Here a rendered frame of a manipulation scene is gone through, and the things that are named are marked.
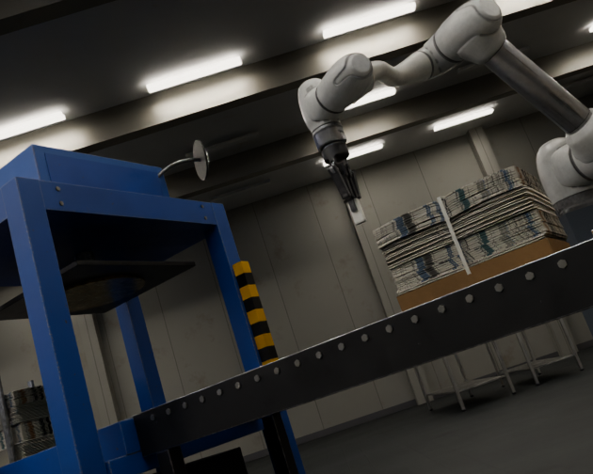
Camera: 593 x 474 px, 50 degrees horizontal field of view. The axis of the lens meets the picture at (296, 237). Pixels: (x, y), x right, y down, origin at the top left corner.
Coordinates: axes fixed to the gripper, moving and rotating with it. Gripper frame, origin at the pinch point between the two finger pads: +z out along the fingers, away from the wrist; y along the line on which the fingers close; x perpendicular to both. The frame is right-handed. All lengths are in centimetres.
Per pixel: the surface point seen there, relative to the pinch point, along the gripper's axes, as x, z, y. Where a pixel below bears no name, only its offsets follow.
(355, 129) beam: 311, -352, 797
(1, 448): 164, 25, -15
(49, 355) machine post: 79, 11, -48
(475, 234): -32.2, 21.4, -13.9
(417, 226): -20.2, 14.0, -14.7
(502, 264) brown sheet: -35.2, 30.0, -14.3
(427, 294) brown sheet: -16.5, 30.2, -14.9
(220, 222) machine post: 77, -33, 41
